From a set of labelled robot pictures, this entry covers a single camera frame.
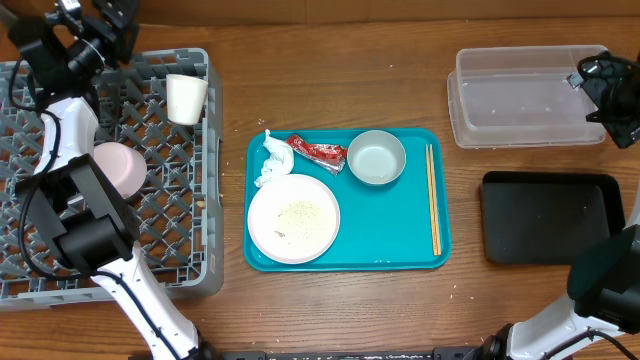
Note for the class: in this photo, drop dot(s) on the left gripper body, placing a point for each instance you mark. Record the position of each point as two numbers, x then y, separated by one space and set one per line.
110 43

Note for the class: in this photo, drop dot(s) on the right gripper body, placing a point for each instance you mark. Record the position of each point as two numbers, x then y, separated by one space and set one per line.
615 93

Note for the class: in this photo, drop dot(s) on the white paper cup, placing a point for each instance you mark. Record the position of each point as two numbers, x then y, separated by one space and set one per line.
186 96

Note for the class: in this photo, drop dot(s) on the small white plate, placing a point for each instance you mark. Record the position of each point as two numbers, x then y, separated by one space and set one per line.
124 167

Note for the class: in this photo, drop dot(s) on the wooden chopstick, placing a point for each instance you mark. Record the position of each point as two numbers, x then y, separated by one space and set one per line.
430 200
434 204

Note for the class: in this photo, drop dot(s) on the white napkin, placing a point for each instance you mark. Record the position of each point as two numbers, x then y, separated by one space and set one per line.
280 161

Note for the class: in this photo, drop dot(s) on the grey metal bowl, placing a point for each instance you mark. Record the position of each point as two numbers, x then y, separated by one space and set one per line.
376 157

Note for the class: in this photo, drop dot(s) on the red snack wrapper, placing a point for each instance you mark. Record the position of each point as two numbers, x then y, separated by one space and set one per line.
330 157

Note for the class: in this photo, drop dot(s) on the large white plate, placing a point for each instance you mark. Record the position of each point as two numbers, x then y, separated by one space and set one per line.
294 219

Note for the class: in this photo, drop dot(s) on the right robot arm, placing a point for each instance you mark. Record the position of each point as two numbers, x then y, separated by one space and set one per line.
602 297

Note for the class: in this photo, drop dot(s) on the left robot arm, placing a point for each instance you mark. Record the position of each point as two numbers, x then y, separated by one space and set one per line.
83 220

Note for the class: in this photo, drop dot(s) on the grey plastic dish rack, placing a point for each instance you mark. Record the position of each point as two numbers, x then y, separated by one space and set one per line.
178 206

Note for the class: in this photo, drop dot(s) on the clear plastic storage bin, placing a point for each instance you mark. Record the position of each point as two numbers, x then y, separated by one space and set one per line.
505 97

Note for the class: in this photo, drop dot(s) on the black plastic tray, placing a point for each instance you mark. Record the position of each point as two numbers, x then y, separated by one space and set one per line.
537 218

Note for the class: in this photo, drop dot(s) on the teal plastic serving tray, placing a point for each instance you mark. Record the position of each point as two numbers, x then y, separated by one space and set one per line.
382 228

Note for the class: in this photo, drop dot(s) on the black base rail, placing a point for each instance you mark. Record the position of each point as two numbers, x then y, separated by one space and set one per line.
438 353

